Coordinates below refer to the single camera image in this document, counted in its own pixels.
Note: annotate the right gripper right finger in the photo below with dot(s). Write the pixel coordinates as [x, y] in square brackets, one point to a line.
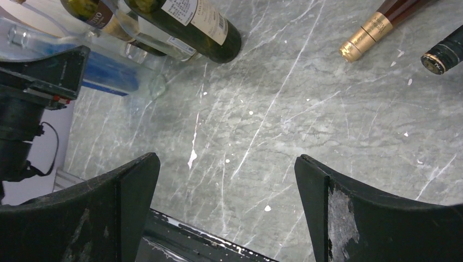
[351, 221]

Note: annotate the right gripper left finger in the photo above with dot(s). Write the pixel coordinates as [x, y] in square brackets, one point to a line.
[100, 219]

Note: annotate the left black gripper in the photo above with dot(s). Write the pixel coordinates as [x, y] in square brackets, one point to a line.
[51, 82]

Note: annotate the clear blue label bottle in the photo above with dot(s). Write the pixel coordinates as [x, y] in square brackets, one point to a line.
[105, 70]

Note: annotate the dark primitivo wine bottle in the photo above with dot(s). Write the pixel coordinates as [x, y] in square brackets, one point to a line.
[99, 16]

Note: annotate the dark green wine bottle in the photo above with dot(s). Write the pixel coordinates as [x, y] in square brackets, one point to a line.
[199, 24]

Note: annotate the dark bottle black cap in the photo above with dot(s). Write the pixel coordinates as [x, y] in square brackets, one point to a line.
[444, 55]

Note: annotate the slim amber gold-capped bottle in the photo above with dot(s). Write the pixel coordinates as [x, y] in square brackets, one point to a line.
[390, 14]

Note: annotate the clear bottle black cap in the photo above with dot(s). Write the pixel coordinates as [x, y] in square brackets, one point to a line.
[150, 35]

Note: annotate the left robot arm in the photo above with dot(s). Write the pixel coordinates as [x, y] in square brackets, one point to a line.
[20, 124]

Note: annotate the cream cylindrical appliance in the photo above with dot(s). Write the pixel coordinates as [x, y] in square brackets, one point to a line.
[20, 14]

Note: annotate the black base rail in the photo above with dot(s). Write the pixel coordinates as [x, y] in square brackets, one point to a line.
[168, 239]

